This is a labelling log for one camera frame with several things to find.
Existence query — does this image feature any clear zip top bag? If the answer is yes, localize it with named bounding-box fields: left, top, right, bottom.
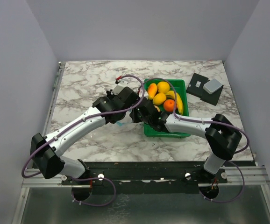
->
left=116, top=117, right=133, bottom=127

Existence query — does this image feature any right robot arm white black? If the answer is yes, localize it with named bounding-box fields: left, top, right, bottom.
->
left=130, top=99, right=242, bottom=182

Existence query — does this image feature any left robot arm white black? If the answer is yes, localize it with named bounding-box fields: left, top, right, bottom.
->
left=30, top=87, right=139, bottom=184

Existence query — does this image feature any yellow lemon front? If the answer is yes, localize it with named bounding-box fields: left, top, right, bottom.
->
left=152, top=93, right=166, bottom=105

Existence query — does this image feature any yellow lemon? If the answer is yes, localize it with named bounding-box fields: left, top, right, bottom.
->
left=157, top=81, right=170, bottom=94
left=152, top=93, right=166, bottom=105

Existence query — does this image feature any red yellow mango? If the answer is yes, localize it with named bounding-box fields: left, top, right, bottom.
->
left=147, top=83, right=157, bottom=100

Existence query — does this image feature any orange fruit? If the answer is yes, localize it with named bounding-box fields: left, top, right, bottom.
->
left=163, top=99, right=175, bottom=112

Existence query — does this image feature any yellow lemon back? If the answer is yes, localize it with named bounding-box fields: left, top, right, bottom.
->
left=157, top=81, right=170, bottom=94

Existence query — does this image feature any yellow banana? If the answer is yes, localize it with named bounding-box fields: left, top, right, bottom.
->
left=165, top=91, right=184, bottom=115

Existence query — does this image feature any green plastic bin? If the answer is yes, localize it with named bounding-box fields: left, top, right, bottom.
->
left=144, top=79, right=190, bottom=138

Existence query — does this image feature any black scale base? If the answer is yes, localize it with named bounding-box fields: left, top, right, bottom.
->
left=186, top=73, right=224, bottom=106

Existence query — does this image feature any grey scale platform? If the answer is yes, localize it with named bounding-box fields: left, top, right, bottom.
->
left=203, top=78, right=223, bottom=94

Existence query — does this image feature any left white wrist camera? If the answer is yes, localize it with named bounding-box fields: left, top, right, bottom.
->
left=111, top=76, right=130, bottom=95

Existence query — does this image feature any black mounting rail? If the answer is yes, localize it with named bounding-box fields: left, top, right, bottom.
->
left=62, top=161, right=227, bottom=194

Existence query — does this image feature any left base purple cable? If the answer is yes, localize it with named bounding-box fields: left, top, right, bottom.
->
left=72, top=177, right=117, bottom=207

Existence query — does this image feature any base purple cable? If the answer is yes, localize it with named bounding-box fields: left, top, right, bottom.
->
left=72, top=177, right=117, bottom=207
left=202, top=161, right=245, bottom=203

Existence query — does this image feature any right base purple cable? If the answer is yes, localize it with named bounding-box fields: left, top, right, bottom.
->
left=202, top=161, right=245, bottom=203

